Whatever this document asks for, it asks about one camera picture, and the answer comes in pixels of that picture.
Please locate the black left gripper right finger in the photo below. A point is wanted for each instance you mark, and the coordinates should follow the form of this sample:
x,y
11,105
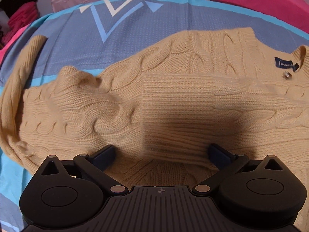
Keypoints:
x,y
228,164

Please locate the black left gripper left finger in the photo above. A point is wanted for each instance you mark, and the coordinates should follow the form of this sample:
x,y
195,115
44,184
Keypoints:
x,y
92,168

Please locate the beige cable-knit sweater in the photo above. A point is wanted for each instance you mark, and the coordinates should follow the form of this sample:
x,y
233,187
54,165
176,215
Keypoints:
x,y
163,106

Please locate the red clothes pile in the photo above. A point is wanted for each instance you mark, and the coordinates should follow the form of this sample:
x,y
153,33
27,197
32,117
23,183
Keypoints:
x,y
25,15

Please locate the blue grey patterned bedspread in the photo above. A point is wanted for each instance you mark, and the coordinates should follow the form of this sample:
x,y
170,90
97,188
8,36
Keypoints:
x,y
95,35

